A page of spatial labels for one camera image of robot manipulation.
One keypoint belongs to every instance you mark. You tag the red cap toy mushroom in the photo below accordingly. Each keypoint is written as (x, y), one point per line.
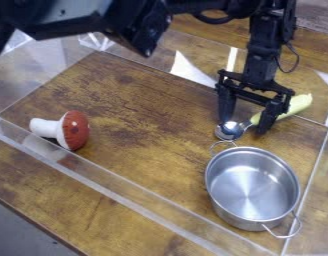
(71, 130)

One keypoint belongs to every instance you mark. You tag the green handled metal spoon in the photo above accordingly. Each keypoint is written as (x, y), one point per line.
(231, 130)

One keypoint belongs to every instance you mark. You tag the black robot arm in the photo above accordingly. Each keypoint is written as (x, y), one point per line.
(135, 23)

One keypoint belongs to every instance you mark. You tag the stainless steel pot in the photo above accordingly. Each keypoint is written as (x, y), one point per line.
(254, 190)

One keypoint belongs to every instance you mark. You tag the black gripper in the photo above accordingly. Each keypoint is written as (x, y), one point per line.
(255, 86)

